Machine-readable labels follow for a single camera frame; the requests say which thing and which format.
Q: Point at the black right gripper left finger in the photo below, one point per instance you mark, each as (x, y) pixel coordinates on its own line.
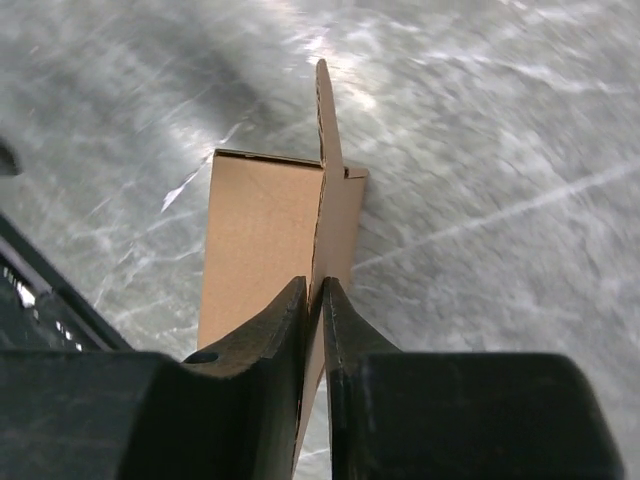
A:
(253, 381)

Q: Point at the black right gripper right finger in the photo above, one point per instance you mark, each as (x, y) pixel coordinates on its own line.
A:
(348, 338)

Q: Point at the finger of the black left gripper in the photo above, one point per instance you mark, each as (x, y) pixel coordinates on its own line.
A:
(9, 162)

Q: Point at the brown cardboard box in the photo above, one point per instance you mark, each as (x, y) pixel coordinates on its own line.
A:
(272, 218)

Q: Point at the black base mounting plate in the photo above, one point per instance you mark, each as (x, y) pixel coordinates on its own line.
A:
(40, 309)

